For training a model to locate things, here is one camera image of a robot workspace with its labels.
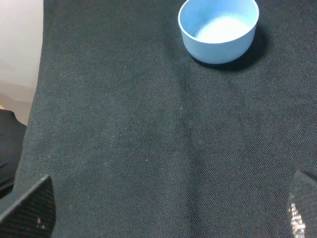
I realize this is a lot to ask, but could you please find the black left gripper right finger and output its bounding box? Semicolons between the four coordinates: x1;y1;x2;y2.
287;171;317;238

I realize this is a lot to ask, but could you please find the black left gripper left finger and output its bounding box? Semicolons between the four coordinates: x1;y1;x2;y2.
0;175;55;238

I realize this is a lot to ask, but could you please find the black table cloth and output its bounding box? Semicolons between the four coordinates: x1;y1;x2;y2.
14;0;317;238

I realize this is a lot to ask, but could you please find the blue bowl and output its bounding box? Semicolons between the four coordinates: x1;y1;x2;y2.
178;0;259;64

